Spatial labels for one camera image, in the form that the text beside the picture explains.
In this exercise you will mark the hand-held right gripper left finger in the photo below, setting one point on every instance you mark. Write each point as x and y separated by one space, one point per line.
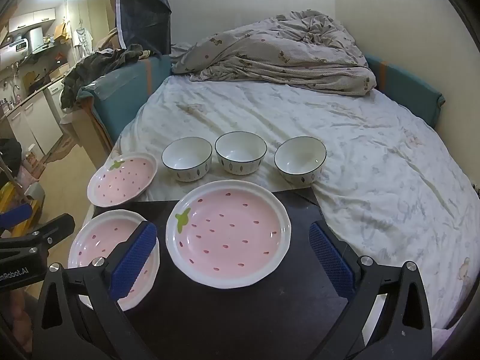
133 260

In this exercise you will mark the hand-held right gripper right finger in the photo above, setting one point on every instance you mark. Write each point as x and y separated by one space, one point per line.
332 264

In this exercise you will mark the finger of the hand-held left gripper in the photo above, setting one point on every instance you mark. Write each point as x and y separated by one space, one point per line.
48 230
15 217

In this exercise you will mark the pink strawberry plate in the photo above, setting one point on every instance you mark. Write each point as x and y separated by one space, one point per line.
97 240
228 232
120 180

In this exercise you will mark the white bowl with leaf print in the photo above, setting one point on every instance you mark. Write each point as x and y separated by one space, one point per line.
185 157
240 152
300 157

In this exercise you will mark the person's left hand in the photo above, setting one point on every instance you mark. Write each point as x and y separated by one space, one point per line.
18 315

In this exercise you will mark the grey container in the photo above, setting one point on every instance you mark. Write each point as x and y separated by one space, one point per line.
35 191

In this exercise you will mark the pink patterned box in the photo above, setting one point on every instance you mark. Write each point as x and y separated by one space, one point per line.
32 165

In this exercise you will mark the black bag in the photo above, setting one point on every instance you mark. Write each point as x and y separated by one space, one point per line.
9 155

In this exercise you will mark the brown patterned rug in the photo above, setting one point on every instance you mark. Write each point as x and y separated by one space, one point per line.
63 150

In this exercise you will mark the white kitchen base cabinets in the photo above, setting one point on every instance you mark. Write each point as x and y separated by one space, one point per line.
33 123

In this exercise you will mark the black leather mat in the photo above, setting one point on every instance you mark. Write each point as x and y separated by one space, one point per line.
232 318

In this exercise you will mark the white floral bed sheet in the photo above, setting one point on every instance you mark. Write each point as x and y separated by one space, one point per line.
337 127

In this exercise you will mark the teal bed guard panel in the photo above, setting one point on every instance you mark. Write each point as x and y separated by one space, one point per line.
405 90
127 90

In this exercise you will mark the white water heater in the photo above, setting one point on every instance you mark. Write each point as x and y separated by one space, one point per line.
13 54

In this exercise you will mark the dark clothes pile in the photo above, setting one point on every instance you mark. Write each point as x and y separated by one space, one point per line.
97 67

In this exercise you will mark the white range hood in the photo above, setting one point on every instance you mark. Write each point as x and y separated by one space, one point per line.
36 39

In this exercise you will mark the white hanging shirt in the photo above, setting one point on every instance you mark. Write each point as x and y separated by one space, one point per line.
82 39

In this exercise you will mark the cardboard box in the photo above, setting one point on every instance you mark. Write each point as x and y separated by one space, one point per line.
62 32

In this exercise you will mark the beige printed duvet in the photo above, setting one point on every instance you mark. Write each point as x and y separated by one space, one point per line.
270 52

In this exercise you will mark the dark hanging garment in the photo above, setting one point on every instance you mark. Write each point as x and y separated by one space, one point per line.
142 11

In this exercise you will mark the yellow wooden frame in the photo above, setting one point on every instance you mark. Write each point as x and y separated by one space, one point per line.
5 198

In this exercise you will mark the white wall cabinets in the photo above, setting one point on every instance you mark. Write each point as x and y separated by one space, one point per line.
33 18

